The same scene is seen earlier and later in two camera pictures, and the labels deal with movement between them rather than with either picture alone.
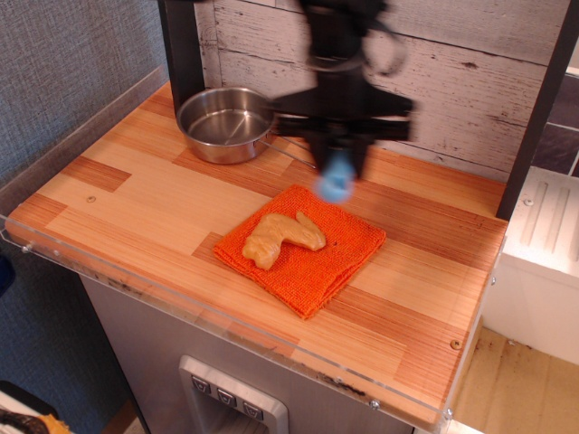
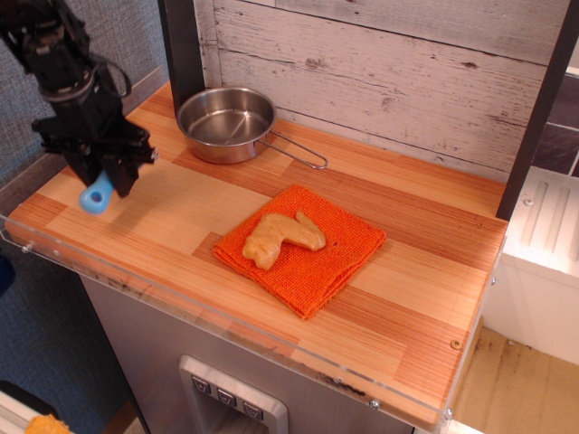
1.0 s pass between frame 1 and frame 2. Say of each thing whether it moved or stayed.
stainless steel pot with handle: stayed
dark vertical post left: stayed
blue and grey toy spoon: moved
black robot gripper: moved
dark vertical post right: stayed
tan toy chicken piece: stayed
